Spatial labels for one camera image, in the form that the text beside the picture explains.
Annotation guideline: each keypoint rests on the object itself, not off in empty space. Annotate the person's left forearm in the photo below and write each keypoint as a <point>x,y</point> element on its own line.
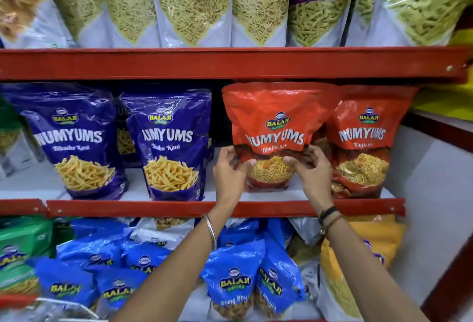
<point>181,266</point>

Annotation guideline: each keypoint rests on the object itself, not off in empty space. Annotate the red snack packet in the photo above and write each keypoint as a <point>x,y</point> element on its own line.
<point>275,118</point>
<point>366,140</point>

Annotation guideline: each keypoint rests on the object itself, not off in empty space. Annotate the pile of bright blue packets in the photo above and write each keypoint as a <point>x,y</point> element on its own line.
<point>236,277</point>

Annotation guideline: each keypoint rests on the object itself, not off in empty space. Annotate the yellow packets on side shelf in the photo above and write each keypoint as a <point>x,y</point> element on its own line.
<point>449,88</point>

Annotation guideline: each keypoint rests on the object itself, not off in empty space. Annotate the black wrist band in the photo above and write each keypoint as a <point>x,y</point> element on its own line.
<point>328,213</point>

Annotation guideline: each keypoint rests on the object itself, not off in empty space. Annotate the yellow snack packet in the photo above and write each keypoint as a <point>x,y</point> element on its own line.
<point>369,247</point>

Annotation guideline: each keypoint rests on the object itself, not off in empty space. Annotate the row of purple white packets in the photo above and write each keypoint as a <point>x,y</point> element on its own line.
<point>229,3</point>

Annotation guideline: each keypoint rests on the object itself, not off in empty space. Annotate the purple-blue stick snack packet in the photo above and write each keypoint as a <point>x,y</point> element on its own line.
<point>123,140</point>
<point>74,137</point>
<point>170,137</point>

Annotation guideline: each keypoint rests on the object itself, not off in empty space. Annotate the person's left thumb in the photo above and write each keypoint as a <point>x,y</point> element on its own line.
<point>248,164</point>

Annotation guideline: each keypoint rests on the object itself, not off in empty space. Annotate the white clear snack packet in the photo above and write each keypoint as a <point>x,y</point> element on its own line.
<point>162,231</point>
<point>305,229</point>

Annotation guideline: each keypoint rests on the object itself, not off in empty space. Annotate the dark red side shelf rail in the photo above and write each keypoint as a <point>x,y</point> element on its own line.
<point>439,129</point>

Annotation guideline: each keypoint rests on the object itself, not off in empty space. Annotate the green white snack packet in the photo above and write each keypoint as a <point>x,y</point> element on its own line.
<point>9,137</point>

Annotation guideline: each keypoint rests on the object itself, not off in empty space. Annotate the red metal shelf rail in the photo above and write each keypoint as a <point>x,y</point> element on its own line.
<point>229,63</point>
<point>147,208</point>

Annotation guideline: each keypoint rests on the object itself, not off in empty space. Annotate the person's right forearm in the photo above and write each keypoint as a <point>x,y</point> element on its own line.
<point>362,270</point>

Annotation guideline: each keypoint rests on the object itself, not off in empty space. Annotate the maroon white snack packet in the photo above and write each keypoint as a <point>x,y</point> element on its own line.
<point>26,11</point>

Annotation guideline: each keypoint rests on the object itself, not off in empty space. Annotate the person's left hand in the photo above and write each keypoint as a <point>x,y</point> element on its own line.
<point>229,179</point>

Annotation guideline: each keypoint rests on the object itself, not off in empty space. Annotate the silver bangle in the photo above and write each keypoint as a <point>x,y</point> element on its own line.
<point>211,231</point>

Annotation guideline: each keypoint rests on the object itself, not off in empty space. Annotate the person's right hand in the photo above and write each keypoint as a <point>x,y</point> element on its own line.
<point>317,181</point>

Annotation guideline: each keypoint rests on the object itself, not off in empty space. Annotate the person's right thumb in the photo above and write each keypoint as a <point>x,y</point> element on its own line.
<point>292,161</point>

